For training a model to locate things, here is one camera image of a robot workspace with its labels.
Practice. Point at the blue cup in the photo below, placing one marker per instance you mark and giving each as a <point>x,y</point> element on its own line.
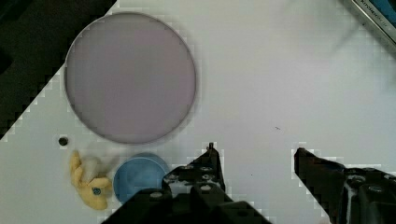
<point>142,171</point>

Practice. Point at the yellow toy banana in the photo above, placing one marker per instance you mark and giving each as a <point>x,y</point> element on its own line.
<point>91,188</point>

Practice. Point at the round grey plate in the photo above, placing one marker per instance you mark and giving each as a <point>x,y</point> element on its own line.
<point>130,78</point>

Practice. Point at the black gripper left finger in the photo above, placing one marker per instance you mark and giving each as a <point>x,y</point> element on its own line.
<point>190,194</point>

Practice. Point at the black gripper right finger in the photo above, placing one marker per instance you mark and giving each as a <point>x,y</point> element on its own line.
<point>348,195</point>

